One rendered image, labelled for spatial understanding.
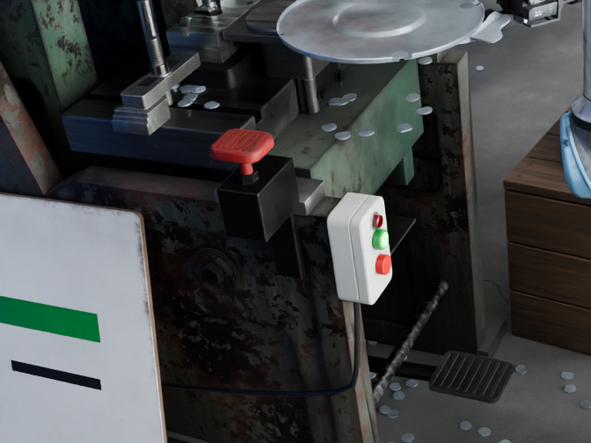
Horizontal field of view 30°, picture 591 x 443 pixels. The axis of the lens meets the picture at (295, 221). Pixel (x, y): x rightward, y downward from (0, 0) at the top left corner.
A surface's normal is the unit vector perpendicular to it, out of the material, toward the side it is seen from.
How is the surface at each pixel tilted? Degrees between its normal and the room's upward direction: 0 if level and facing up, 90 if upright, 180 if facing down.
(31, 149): 74
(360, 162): 90
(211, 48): 90
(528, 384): 0
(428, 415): 0
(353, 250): 90
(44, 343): 78
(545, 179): 0
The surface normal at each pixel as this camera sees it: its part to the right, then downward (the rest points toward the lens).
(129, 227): -0.45, 0.33
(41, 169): 0.80, -0.11
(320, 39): -0.11, -0.84
